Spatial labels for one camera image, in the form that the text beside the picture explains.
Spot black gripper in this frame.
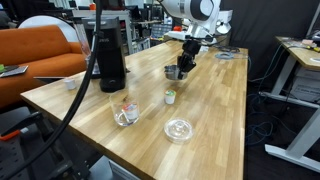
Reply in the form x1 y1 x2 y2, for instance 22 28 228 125
176 39 203 81

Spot small silver pot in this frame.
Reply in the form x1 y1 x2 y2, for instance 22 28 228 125
163 64 189 82

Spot coffee pod with colourful lid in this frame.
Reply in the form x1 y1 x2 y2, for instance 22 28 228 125
164 89 177 106

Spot cardboard coloured cabinet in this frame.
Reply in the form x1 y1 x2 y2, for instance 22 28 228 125
162 29 232 46

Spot grey tape roll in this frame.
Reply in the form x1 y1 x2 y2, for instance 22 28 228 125
214 51 236 61

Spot clear glass lid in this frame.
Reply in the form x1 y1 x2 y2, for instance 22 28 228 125
162 116 195 145

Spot coffee pod inside glass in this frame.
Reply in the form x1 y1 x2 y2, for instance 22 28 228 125
121 102 140 121

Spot clear glass cup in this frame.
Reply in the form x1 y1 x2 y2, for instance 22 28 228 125
108 88 141 128

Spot black coffee maker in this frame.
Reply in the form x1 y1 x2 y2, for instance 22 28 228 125
81 16 128 94

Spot clear water tank black lid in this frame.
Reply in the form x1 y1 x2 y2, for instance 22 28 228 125
72 18 101 80

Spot small white coffee pod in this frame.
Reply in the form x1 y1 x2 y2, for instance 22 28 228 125
63 77 77 91

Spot white leg wooden desk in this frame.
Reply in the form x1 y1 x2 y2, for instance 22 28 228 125
259 35 320 174

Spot white box under desk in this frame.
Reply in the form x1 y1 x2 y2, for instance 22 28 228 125
289 65 320 103

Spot white round chair back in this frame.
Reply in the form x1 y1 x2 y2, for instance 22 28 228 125
17 14 80 43

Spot orange sofa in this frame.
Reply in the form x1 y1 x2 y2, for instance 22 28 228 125
0 24 88 108

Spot dark tablet on sofa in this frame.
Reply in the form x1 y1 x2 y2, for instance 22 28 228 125
0 64 30 79

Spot black metal cart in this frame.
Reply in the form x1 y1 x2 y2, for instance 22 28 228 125
0 111 93 180

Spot black coiled cable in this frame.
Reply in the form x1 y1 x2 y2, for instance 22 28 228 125
211 44 242 55

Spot blue floor cables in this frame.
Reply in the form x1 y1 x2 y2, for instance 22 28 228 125
245 43 288 148

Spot thick black hose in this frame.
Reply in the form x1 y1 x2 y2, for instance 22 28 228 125
1 0 105 180

